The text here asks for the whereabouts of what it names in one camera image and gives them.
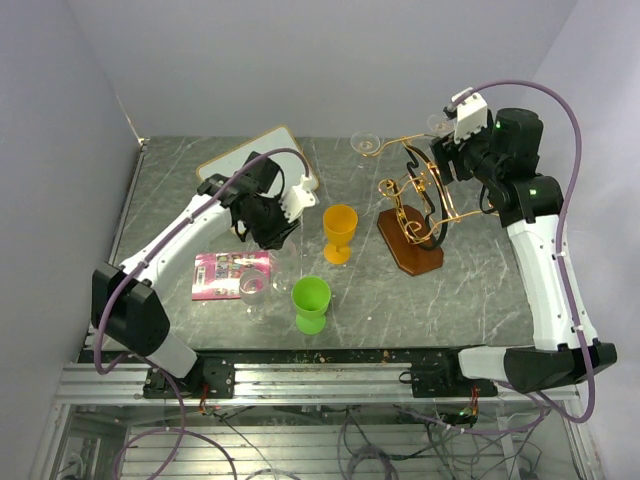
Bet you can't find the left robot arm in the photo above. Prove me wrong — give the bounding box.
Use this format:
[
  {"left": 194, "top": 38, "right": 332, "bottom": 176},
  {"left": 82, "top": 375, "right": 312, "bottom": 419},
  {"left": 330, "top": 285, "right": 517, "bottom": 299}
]
[{"left": 91, "top": 150, "right": 317, "bottom": 397}]

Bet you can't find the pink booklet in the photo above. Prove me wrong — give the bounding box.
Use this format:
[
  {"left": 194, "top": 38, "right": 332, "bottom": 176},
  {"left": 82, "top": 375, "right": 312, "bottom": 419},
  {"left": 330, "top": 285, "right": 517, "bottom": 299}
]
[{"left": 191, "top": 250, "right": 270, "bottom": 301}]

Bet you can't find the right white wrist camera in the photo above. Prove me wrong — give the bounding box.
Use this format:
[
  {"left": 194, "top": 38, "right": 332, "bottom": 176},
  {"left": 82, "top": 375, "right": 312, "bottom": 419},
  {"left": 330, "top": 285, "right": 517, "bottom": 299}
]
[{"left": 444, "top": 87, "right": 489, "bottom": 144}]

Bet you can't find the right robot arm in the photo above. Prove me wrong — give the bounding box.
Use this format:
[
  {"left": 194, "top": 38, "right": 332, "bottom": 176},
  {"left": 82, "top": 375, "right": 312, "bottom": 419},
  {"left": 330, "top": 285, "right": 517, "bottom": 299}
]
[{"left": 430, "top": 105, "right": 617, "bottom": 396}]

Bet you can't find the clear small wine glass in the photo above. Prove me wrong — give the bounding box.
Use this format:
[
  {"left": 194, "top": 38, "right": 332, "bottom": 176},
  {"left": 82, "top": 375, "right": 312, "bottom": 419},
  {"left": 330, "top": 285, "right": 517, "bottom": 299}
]
[{"left": 427, "top": 113, "right": 455, "bottom": 137}]

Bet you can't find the aluminium mounting rail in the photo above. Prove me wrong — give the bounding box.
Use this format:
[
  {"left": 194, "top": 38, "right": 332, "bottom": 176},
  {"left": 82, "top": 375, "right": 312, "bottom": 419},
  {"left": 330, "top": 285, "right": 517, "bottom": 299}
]
[{"left": 54, "top": 347, "right": 581, "bottom": 404}]

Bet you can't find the gold wine glass rack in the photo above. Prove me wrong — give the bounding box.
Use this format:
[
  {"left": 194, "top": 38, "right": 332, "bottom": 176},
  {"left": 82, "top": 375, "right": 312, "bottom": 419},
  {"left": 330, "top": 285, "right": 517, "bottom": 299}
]
[{"left": 377, "top": 134, "right": 497, "bottom": 277}]

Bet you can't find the green plastic goblet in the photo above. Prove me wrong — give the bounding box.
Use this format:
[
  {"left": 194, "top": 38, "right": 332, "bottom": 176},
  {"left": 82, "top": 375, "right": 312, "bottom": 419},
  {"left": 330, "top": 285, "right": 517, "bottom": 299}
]
[{"left": 291, "top": 276, "right": 332, "bottom": 335}]

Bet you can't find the orange plastic goblet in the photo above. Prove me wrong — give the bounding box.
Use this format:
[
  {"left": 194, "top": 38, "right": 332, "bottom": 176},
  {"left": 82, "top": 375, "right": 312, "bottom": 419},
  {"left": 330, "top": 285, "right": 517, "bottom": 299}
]
[{"left": 323, "top": 204, "right": 358, "bottom": 265}]

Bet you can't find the yellow framed whiteboard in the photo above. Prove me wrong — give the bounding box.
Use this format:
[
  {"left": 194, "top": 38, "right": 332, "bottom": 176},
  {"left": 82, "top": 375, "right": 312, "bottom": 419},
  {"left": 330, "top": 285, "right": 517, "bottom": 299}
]
[{"left": 196, "top": 125, "right": 306, "bottom": 196}]

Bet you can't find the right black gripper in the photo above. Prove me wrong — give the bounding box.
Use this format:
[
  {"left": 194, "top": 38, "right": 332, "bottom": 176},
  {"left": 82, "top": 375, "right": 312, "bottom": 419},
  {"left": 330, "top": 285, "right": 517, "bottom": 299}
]
[{"left": 431, "top": 113, "right": 504, "bottom": 186}]

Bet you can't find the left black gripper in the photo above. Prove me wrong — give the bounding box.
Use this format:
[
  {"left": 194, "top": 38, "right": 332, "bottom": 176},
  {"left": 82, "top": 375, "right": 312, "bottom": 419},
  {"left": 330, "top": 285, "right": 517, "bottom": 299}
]
[{"left": 243, "top": 194, "right": 302, "bottom": 252}]

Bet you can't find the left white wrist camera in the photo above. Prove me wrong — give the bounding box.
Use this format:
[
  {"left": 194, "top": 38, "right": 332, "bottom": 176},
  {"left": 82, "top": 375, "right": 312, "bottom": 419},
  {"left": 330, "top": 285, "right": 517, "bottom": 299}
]
[{"left": 279, "top": 175, "right": 318, "bottom": 223}]

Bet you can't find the clear tall wine glass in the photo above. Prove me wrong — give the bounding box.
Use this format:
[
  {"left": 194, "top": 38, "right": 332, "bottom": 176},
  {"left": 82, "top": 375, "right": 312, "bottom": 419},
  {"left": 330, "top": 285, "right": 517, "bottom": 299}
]
[{"left": 350, "top": 132, "right": 382, "bottom": 170}]

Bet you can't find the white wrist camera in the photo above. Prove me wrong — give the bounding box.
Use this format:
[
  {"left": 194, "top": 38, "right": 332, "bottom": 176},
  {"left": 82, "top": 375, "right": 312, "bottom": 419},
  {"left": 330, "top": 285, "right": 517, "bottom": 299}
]
[
  {"left": 444, "top": 87, "right": 489, "bottom": 144},
  {"left": 279, "top": 175, "right": 318, "bottom": 223}
]

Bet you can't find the clear front wine glass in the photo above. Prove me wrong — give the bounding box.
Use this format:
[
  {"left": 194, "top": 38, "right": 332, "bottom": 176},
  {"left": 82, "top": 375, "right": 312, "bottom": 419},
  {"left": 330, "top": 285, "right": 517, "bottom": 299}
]
[{"left": 239, "top": 269, "right": 273, "bottom": 325}]

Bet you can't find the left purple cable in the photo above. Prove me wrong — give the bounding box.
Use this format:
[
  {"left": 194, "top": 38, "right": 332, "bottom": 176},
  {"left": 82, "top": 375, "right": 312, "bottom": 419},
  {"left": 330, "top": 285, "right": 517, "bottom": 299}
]
[{"left": 93, "top": 147, "right": 311, "bottom": 480}]

